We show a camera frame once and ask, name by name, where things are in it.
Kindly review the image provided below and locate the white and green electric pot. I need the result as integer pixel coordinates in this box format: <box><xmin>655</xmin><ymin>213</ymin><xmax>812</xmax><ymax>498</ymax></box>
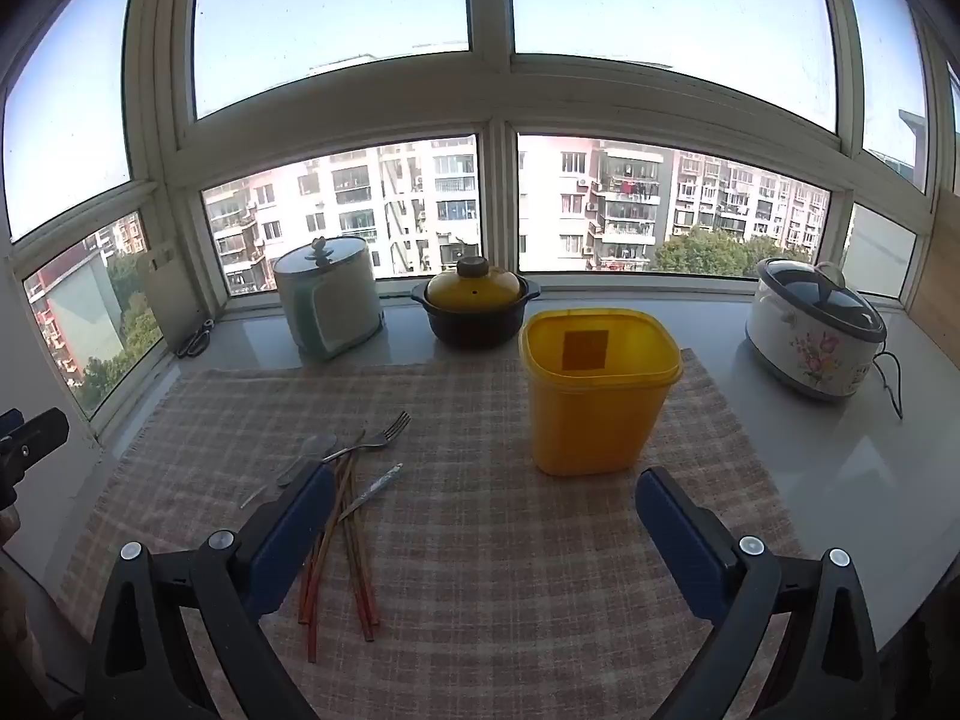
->
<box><xmin>272</xmin><ymin>235</ymin><xmax>387</xmax><ymax>361</ymax></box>

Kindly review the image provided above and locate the white cutting board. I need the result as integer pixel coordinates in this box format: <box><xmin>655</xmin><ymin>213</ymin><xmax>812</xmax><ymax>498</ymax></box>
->
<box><xmin>144</xmin><ymin>241</ymin><xmax>207</xmax><ymax>353</ymax></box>

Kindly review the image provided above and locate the pink plaid cloth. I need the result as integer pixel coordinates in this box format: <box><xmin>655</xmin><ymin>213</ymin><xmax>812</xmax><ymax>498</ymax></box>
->
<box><xmin>60</xmin><ymin>349</ymin><xmax>807</xmax><ymax>720</ymax></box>

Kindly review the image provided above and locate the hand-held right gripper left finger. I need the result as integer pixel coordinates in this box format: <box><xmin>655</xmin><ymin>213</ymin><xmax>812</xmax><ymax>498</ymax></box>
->
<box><xmin>85</xmin><ymin>460</ymin><xmax>337</xmax><ymax>720</ymax></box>

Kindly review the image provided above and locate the metal table knife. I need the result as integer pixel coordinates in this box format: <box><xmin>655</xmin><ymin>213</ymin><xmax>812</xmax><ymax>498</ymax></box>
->
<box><xmin>337</xmin><ymin>463</ymin><xmax>404</xmax><ymax>524</ymax></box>

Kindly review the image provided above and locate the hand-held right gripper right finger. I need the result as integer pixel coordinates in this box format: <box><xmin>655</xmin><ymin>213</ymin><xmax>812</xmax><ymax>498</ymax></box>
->
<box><xmin>634</xmin><ymin>465</ymin><xmax>884</xmax><ymax>720</ymax></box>

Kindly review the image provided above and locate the black power cable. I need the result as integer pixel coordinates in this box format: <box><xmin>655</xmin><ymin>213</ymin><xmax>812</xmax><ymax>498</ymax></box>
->
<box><xmin>874</xmin><ymin>351</ymin><xmax>905</xmax><ymax>421</ymax></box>

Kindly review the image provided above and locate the metal spoon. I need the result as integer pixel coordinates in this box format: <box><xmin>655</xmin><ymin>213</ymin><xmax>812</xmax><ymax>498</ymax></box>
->
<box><xmin>238</xmin><ymin>433</ymin><xmax>340</xmax><ymax>511</ymax></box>

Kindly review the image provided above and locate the wooden board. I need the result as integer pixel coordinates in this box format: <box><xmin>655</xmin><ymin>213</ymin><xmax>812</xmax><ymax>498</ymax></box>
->
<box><xmin>904</xmin><ymin>191</ymin><xmax>960</xmax><ymax>350</ymax></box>

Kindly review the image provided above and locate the yellow plastic container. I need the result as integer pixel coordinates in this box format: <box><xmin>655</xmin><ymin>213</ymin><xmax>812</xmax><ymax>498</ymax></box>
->
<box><xmin>520</xmin><ymin>307</ymin><xmax>683</xmax><ymax>478</ymax></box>

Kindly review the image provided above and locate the metal fork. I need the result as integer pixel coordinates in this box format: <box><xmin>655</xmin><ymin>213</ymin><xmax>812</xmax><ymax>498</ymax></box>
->
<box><xmin>321</xmin><ymin>411</ymin><xmax>413</xmax><ymax>464</ymax></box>

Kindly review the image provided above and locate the white floral rice cooker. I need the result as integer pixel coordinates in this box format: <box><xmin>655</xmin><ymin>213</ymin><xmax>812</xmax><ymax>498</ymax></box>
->
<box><xmin>745</xmin><ymin>257</ymin><xmax>888</xmax><ymax>401</ymax></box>

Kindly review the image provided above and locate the white window frame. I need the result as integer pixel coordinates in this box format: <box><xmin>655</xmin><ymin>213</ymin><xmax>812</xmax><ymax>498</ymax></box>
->
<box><xmin>0</xmin><ymin>0</ymin><xmax>960</xmax><ymax>443</ymax></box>

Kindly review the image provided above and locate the black casserole with yellow lid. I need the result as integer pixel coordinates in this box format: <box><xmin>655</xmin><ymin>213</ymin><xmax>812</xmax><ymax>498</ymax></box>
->
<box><xmin>410</xmin><ymin>256</ymin><xmax>542</xmax><ymax>350</ymax></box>

